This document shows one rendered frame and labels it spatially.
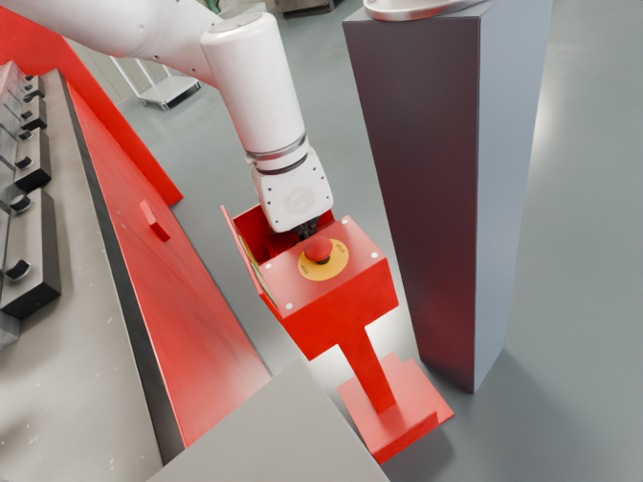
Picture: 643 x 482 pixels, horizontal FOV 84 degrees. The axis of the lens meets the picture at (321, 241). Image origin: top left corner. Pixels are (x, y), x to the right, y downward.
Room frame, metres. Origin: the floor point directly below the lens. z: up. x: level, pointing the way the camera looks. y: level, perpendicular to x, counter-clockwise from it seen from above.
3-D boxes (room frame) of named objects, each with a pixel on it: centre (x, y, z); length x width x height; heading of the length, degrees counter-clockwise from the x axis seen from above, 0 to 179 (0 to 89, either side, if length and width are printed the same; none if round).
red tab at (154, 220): (0.94, 0.43, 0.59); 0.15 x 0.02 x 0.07; 18
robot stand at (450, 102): (0.45, -0.26, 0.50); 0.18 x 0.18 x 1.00; 29
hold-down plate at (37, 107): (1.27, 0.64, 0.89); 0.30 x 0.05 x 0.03; 18
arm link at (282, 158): (0.43, 0.00, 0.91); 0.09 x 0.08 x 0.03; 99
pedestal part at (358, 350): (0.38, 0.03, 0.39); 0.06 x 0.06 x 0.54; 9
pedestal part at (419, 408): (0.38, 0.00, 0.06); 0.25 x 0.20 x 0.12; 99
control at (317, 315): (0.38, 0.03, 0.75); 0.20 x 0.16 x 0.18; 9
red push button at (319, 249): (0.33, 0.01, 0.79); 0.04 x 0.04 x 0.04
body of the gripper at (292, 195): (0.43, 0.01, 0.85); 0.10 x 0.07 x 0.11; 99
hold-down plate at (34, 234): (0.51, 0.40, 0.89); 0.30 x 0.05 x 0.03; 18
